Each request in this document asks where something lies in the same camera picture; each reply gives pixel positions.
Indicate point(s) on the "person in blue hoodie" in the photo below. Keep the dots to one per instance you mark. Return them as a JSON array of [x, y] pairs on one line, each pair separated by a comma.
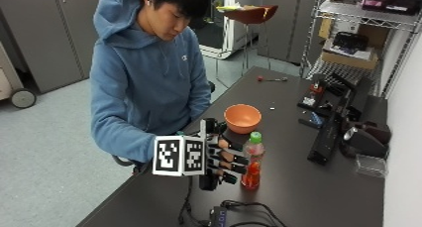
[[145, 88]]

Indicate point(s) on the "cardboard box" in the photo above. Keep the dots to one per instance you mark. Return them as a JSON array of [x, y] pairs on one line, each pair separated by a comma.
[[349, 56]]

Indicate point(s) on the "small blue item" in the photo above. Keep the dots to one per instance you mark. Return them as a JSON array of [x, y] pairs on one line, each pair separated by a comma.
[[316, 119]]

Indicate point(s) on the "black device with red part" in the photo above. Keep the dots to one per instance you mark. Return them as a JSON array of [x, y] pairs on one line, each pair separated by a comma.
[[313, 98]]

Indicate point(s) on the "red-tipped small tool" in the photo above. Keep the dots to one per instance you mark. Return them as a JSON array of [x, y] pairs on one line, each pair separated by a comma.
[[272, 79]]

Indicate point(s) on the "white cube of black markers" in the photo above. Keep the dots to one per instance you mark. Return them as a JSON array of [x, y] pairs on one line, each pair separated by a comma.
[[169, 156]]

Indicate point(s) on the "orange bowl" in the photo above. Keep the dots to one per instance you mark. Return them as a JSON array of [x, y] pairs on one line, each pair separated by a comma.
[[242, 118]]

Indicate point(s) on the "grey cabinet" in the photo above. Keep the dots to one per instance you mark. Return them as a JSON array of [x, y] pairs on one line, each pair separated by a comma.
[[52, 35]]

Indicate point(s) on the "beige wheeled cart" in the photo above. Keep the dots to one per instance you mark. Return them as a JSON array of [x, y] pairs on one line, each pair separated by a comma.
[[17, 88]]

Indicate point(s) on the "black electronics box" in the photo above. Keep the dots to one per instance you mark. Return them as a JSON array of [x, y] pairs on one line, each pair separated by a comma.
[[218, 217]]

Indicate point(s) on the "black pouch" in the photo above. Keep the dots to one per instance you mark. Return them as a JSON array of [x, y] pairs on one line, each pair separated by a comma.
[[350, 42]]

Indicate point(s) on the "yellow item on stool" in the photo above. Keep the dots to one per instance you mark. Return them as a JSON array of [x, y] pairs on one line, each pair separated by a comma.
[[233, 8]]

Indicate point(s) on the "long black bar device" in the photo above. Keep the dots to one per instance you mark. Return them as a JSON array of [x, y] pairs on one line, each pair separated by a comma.
[[328, 137]]

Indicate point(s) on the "black rounded device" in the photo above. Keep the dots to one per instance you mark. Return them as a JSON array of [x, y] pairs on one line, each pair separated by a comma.
[[365, 141]]

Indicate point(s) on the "clear bottle with green cap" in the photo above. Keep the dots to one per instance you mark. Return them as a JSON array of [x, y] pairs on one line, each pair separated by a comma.
[[253, 161]]

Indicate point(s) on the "black office chair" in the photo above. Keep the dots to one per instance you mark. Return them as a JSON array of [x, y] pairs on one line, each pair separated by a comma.
[[125, 162]]

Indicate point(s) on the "clear plastic box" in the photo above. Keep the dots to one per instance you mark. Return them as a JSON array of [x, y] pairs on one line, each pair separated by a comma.
[[371, 166]]

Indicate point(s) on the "brown bar stool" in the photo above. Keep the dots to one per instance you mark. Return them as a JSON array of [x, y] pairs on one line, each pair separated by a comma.
[[250, 15]]

